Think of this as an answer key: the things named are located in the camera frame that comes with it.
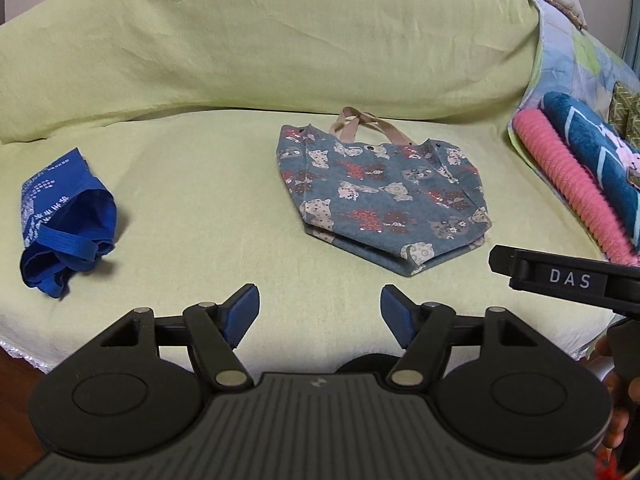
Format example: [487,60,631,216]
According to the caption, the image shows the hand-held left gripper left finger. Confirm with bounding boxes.
[100,283,261,392]

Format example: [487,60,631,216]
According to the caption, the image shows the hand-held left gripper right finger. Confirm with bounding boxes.
[380,284,542,389]

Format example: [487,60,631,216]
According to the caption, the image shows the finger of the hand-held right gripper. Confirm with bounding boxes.
[488,244,544,292]

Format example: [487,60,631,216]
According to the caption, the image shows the cat print denim bag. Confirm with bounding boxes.
[276,106,494,279]

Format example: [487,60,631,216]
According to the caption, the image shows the blue shopping bag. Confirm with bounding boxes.
[19,147,120,301]

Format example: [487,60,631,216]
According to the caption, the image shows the person's right hand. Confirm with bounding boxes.
[582,335,632,455]

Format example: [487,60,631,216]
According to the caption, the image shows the pink knitted roll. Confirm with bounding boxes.
[514,110,640,268]

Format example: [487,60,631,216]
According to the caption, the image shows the light green sofa cover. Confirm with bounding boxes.
[0,0,621,376]

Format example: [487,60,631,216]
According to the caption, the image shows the blue towel with pink figure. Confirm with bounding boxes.
[542,91,640,256]

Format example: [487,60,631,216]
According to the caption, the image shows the green patterned cloth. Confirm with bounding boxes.
[609,81,640,147]

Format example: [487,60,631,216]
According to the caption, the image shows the patchwork quilt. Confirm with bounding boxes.
[507,0,640,261]

